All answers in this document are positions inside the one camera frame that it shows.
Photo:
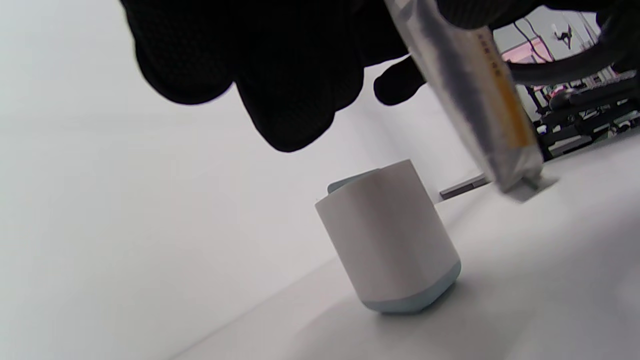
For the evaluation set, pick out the grey flat strip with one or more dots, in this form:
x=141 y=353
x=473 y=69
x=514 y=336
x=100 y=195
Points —
x=462 y=187

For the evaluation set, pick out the white cup with blue base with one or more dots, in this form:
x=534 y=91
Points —
x=390 y=245

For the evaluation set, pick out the person's left hand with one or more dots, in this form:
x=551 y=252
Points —
x=280 y=60

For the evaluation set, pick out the silver and orange stick sachet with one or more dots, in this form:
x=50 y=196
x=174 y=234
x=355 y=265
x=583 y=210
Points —
x=475 y=85

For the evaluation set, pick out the grey flat square piece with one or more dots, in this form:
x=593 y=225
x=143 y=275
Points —
x=532 y=189

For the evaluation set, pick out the person's right hand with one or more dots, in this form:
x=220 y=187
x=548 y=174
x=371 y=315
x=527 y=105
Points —
x=500 y=12

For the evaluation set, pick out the pink framed board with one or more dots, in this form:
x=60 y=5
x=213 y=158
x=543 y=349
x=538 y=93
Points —
x=530 y=50

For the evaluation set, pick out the black equipment rack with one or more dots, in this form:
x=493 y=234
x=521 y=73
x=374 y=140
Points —
x=585 y=115

